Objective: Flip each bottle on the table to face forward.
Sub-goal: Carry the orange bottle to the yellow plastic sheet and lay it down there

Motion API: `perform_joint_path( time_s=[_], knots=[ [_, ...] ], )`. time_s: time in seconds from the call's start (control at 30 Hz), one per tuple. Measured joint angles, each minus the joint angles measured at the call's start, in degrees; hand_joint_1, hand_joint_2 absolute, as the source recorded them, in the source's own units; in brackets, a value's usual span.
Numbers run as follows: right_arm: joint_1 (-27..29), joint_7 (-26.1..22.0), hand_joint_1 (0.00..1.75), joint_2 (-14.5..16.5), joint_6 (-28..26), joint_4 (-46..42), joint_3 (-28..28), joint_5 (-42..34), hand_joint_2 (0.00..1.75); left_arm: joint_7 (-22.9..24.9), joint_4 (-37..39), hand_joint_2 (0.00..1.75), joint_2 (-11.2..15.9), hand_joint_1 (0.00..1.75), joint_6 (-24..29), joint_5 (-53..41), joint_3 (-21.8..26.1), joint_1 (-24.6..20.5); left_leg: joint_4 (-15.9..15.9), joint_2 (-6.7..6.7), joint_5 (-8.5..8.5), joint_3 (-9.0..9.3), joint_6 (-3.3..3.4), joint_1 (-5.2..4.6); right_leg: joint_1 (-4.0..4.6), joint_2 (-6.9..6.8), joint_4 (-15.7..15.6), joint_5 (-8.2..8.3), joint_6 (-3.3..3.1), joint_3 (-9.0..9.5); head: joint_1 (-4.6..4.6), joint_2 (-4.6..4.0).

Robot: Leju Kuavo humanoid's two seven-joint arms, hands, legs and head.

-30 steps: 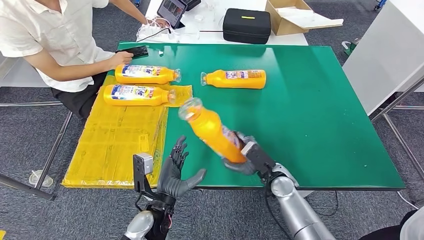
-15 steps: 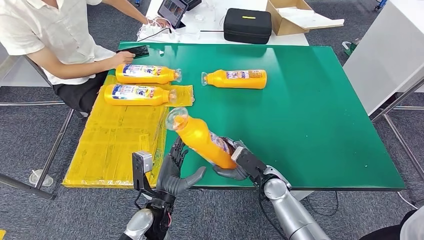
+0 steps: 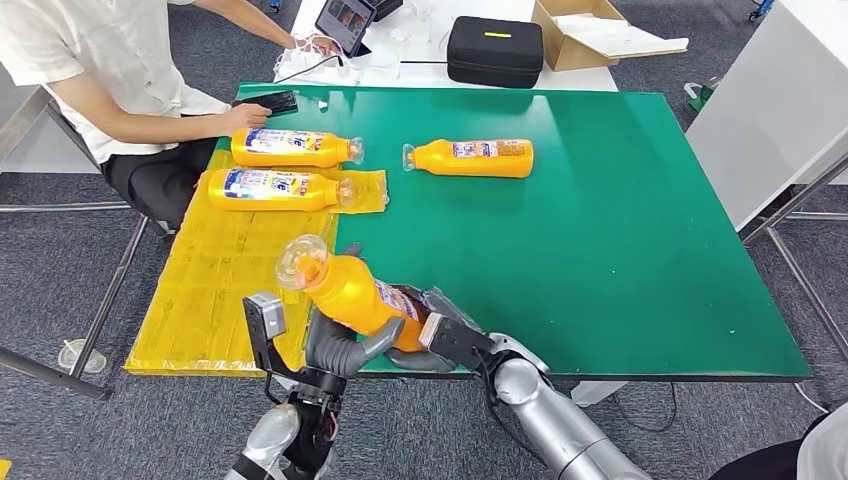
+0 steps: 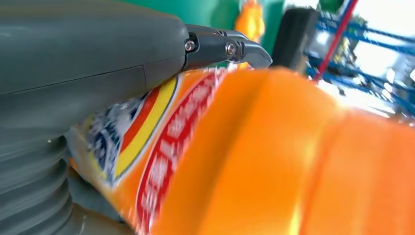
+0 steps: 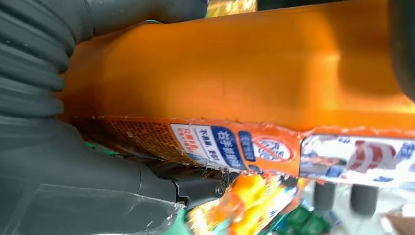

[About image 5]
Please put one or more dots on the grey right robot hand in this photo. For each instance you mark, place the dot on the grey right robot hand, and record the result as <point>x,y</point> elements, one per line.
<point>81,194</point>

